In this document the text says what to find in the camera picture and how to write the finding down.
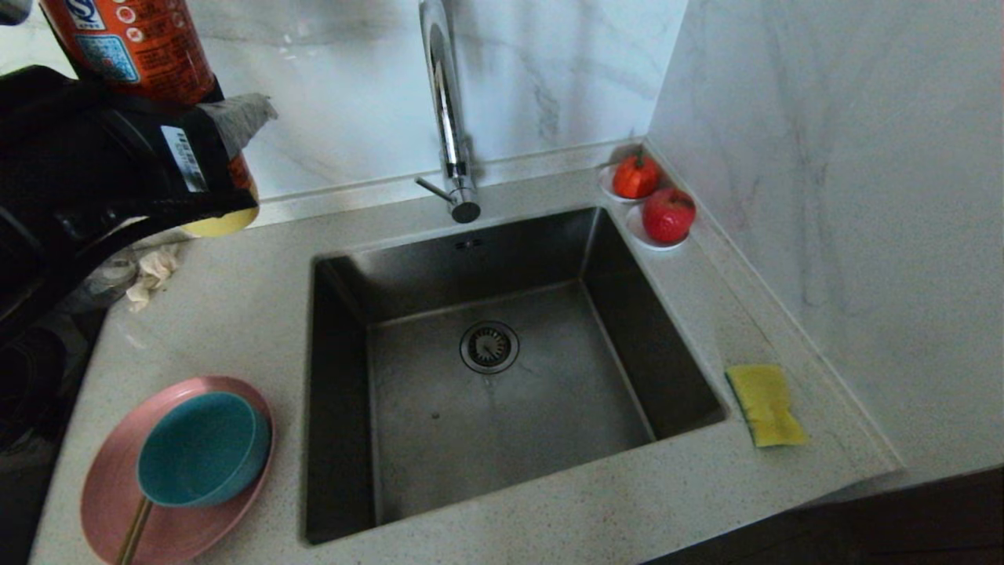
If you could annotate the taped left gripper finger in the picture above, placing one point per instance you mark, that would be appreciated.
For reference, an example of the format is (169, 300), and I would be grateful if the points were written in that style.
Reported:
(243, 118)

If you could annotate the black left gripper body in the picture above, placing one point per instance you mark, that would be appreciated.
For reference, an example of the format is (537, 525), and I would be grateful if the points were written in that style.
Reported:
(102, 157)

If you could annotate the orange detergent bottle yellow cap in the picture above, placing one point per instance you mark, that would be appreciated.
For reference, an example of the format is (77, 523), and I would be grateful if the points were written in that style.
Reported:
(137, 47)

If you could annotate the yellow sponge green backing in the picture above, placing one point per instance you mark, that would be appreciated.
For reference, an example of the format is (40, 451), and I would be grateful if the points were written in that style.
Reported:
(765, 404)

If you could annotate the stainless steel sink basin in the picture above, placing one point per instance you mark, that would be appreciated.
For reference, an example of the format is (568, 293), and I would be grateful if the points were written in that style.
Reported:
(549, 416)

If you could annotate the crumpled beige tissue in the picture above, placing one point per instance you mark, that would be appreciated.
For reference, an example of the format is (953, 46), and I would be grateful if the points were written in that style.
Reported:
(155, 271)

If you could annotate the chrome kitchen faucet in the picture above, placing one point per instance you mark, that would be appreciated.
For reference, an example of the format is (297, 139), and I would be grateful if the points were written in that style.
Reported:
(453, 149)

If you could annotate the teal bowl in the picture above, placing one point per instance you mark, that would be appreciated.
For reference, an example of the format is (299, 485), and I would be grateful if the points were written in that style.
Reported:
(196, 451)

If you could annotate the black stove cooktop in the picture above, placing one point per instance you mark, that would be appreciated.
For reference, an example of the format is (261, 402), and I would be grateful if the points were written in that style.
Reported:
(27, 471)

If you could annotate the pink plate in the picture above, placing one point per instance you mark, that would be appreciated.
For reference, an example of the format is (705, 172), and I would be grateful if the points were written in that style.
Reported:
(106, 486)

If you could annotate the round metal drain strainer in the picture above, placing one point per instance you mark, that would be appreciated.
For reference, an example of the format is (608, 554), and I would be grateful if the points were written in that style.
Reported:
(489, 347)

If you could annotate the small white dish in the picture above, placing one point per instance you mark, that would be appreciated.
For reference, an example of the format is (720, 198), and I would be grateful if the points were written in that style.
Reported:
(636, 234)
(605, 185)

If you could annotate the red tomato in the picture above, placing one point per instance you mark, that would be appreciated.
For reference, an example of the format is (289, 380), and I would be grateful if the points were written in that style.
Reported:
(635, 177)

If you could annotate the red apple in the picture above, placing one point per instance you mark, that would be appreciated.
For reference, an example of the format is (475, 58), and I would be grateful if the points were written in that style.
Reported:
(668, 215)

